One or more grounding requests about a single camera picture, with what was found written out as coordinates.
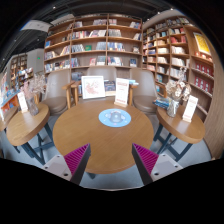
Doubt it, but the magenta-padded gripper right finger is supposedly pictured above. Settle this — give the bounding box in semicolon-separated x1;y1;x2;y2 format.
131;143;184;186

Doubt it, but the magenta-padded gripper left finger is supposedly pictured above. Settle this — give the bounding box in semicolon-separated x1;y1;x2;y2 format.
41;143;92;186

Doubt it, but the grey computer mouse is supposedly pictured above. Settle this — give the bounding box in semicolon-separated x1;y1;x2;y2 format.
109;109;123;124

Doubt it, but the round blue mouse pad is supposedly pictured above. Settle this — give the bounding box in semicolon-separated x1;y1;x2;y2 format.
98;107;132;128

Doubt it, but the round wooden side table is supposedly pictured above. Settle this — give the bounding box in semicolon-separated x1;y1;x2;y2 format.
6;102;54;165
0;106;18;133
153;104;207;163

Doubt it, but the stack of books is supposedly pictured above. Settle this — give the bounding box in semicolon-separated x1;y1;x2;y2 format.
153;96;171;110

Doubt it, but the brown leather armchair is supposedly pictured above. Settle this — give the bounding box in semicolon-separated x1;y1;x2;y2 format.
71;65;134;104
128;67;167;114
41;69;76;116

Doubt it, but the small white table sign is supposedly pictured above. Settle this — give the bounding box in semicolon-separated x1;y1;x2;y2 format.
17;91;29;114
182;94;199;123

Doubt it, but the white table sign red print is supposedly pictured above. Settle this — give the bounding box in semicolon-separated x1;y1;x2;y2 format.
114;77;130;108

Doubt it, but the white framed floral picture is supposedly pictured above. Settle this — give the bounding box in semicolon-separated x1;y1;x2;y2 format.
80;75;107;100

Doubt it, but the dark book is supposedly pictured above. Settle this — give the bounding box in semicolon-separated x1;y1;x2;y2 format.
103;80;117;98

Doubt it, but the low orange book display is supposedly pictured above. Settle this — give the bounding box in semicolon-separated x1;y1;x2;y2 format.
0;68;24;114

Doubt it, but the distant wooden bookshelf unit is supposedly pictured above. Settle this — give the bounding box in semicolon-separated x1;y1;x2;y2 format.
9;53;36;84

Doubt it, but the curved wooden bookshelf unit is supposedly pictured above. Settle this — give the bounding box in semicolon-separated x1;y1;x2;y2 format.
141;15;224;114

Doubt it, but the wide wooden bookshelf unit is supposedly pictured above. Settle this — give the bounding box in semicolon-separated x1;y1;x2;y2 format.
43;13;144;74

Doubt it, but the white hanging ceiling panel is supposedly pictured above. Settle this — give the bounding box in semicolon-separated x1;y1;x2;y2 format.
20;19;53;33

